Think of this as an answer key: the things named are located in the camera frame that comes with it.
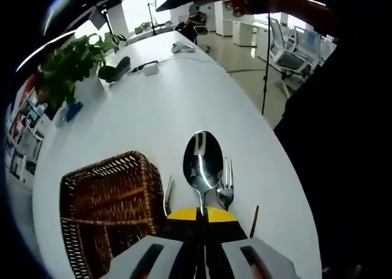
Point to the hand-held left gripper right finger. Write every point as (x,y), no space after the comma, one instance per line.
(226,248)

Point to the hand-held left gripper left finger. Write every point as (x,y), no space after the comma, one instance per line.
(171,248)

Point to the steel spoon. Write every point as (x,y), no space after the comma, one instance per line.
(202,162)

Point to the brown wicker storage tray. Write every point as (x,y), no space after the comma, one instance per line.
(107,184)

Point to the white storage shelf with bins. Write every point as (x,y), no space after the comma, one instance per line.
(27,138)

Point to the person's right hand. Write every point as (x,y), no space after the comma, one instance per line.
(248,6)

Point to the white tall cabinet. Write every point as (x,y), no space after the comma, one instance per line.
(242,31)

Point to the white handheld controller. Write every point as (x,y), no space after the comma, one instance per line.
(180,48)

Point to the white power adapter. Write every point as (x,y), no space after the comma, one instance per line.
(151,69)

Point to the studio light on stand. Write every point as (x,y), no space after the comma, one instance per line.
(97,16)

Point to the black curved device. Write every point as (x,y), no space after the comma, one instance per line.
(119,68)

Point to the person's black clothed torso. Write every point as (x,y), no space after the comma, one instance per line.
(337,169)

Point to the potted green plant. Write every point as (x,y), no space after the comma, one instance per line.
(73,61)

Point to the blue cloth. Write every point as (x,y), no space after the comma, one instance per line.
(74,110)

